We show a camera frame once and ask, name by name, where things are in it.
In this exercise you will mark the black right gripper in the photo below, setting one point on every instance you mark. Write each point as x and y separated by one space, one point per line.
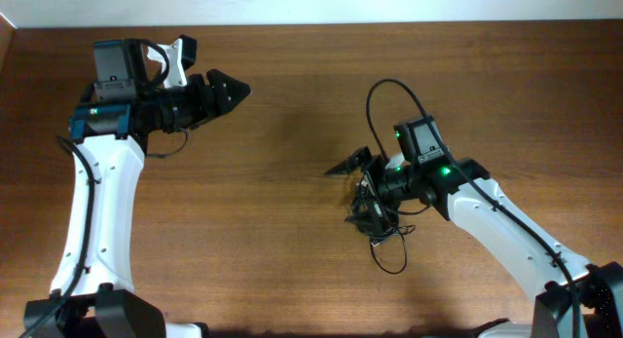
374 166

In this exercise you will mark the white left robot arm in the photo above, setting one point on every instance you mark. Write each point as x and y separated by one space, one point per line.
141 87

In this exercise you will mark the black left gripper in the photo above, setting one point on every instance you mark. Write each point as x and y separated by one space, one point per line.
198 86

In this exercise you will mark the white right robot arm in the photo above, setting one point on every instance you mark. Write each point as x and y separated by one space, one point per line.
572 297

